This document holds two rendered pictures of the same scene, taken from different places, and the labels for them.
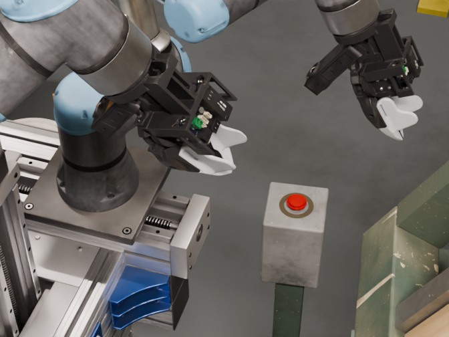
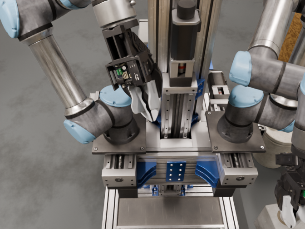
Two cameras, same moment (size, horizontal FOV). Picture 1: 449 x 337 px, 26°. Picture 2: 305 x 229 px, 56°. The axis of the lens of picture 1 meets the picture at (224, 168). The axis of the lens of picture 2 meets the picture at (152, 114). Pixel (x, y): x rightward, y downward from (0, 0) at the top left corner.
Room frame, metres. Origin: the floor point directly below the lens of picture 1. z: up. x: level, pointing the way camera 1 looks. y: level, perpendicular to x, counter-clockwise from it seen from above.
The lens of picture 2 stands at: (0.66, -0.39, 2.01)
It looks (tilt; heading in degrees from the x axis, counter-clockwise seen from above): 48 degrees down; 71
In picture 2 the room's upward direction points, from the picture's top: straight up
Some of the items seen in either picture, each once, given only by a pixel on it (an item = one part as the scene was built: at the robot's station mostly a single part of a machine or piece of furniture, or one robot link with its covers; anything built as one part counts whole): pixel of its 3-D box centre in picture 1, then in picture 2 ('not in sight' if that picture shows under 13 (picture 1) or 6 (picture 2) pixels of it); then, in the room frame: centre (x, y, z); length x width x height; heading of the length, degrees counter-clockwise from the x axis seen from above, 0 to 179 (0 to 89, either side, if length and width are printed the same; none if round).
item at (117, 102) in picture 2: not in sight; (115, 104); (0.77, 0.38, 1.20); 0.13 x 0.12 x 0.14; 27
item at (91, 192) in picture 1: (95, 163); (236, 121); (1.25, 0.23, 1.09); 0.15 x 0.15 x 0.10
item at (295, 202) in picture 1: (296, 204); not in sight; (1.29, -0.14, 0.93); 0.04 x 0.04 x 0.02
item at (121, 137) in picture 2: not in sight; (119, 123); (0.78, 0.39, 1.09); 0.15 x 0.15 x 0.10
